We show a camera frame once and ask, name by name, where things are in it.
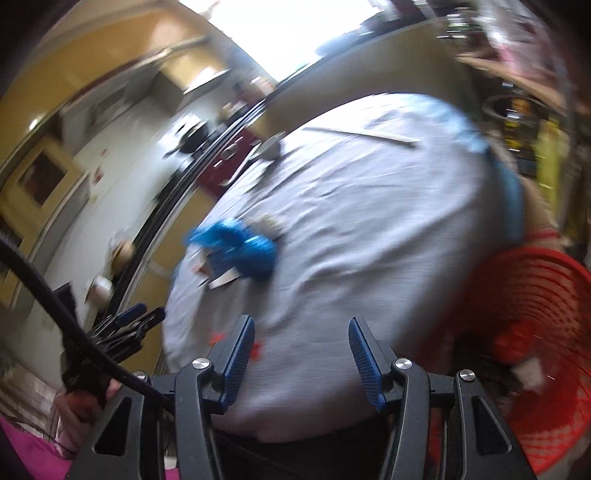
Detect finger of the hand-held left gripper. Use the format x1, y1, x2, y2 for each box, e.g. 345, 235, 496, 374
91, 302, 148, 343
98, 307, 167, 364

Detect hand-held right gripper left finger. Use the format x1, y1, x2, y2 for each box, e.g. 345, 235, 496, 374
67, 315, 256, 480

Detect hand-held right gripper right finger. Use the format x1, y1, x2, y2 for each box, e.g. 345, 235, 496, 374
347, 316, 539, 480

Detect blue plastic wrapper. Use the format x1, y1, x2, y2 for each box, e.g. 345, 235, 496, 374
187, 219, 279, 280

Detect white paper ball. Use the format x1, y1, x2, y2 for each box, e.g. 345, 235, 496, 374
256, 215, 286, 238

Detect red plastic basket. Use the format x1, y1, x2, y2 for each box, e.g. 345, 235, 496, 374
431, 247, 591, 474

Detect person's left hand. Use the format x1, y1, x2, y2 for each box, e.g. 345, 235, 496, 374
54, 382, 123, 445

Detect yellow lower cabinets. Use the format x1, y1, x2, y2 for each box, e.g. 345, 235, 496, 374
117, 185, 222, 370

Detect white ceramic pot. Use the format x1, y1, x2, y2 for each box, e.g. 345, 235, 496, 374
87, 274, 114, 303

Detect brown clay pot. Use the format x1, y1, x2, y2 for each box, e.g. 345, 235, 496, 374
111, 240, 134, 271

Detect person's pink clothing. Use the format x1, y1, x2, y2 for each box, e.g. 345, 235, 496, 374
0, 411, 176, 480

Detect grey tablecloth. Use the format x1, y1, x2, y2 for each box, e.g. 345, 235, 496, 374
164, 92, 525, 437

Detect black kitchen counter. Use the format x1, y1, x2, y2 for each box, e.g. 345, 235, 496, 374
111, 99, 278, 315

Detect yellow glass door cabinet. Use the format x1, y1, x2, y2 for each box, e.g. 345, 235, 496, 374
0, 136, 88, 259

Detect dark red built-in cabinet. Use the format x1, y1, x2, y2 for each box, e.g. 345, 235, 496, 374
198, 129, 266, 190

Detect black wok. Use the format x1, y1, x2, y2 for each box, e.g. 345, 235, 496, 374
164, 121, 213, 158

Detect white bowl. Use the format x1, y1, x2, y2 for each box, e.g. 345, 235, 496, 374
249, 131, 283, 162

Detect white range hood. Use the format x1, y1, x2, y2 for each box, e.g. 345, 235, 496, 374
78, 78, 153, 134

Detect long wooden stick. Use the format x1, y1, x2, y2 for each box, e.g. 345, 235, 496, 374
301, 126, 420, 149

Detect window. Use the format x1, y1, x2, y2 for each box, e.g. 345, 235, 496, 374
178, 0, 384, 84

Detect cluttered shelf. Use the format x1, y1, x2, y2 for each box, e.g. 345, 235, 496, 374
448, 0, 591, 121

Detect black cable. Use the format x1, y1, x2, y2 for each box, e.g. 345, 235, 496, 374
0, 239, 177, 414

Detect yellow wall cabinet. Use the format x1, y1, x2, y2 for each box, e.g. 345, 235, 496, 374
152, 65, 232, 100

